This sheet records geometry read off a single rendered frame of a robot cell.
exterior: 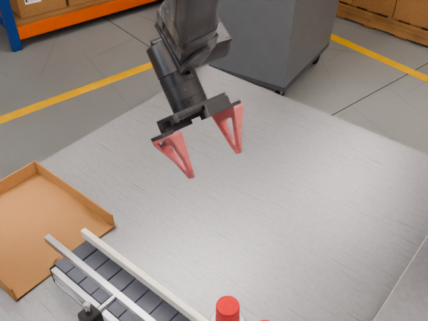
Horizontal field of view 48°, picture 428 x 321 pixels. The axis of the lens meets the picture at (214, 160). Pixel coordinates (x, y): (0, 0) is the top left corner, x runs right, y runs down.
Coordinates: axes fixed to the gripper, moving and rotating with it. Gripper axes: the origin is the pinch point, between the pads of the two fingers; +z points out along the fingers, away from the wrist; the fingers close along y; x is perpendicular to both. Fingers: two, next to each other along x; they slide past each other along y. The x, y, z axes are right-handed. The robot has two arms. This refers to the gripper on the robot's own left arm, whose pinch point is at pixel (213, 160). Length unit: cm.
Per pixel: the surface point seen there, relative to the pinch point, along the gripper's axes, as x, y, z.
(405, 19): 159, 296, -6
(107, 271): 29.8, -15.1, 14.0
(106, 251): 29.1, -13.7, 10.2
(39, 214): 55, -18, 0
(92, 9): 294, 126, -111
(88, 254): 34.6, -15.9, 10.0
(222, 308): -7.1, -12.2, 17.6
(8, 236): 53, -26, 1
